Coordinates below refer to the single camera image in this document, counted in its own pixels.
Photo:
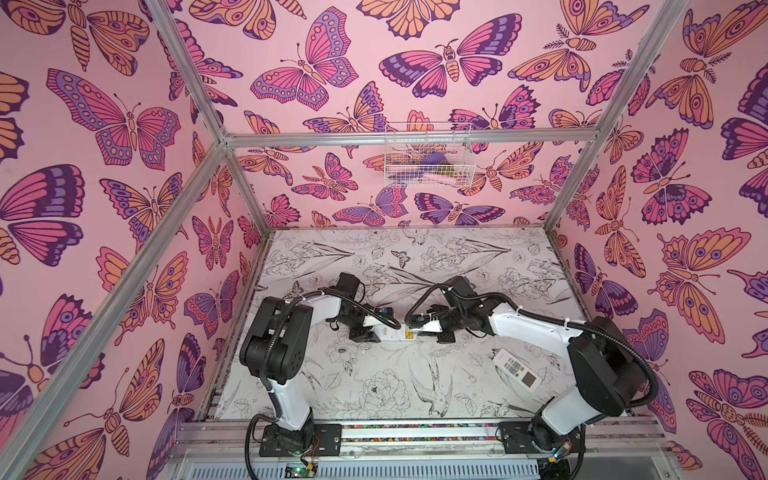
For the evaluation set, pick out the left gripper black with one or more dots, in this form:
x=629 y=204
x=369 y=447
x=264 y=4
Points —
x=363 y=335

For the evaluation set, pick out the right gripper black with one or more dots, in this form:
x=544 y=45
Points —
x=442 y=324

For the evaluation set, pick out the white remote control green buttons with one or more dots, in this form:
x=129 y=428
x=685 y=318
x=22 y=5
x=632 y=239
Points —
x=388 y=334

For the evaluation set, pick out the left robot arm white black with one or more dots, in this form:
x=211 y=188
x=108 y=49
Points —
x=275 y=344

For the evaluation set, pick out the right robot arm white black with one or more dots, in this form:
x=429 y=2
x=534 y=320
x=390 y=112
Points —
x=610 y=375

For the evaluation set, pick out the white remote control with display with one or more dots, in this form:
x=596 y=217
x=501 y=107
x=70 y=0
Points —
x=515 y=373

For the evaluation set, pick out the purple item in basket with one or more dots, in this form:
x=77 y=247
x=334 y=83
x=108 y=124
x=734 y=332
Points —
x=435 y=160

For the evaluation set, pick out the green circuit board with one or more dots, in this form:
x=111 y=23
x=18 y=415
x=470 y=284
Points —
x=300 y=471

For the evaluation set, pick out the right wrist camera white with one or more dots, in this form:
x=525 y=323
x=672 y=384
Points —
x=429 y=322

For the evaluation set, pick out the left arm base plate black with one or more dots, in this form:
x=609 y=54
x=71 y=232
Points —
x=300 y=441

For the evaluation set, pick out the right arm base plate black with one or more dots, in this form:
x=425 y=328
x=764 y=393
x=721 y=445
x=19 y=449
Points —
x=524 y=437

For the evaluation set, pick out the white wire basket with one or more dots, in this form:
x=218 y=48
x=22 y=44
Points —
x=403 y=151

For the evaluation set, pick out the aluminium front rail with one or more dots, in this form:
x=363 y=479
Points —
x=223 y=441

